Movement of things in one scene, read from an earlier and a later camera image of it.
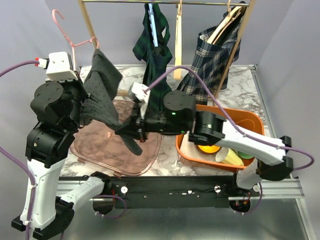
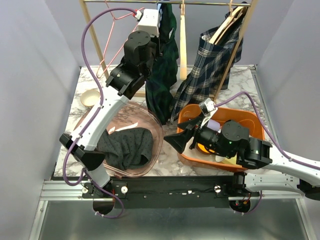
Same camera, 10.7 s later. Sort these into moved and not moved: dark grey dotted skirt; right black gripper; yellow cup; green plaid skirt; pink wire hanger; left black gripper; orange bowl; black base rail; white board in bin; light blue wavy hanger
Moved: right black gripper; left black gripper; dark grey dotted skirt; green plaid skirt; light blue wavy hanger; pink wire hanger
Not moved: yellow cup; orange bowl; black base rail; white board in bin
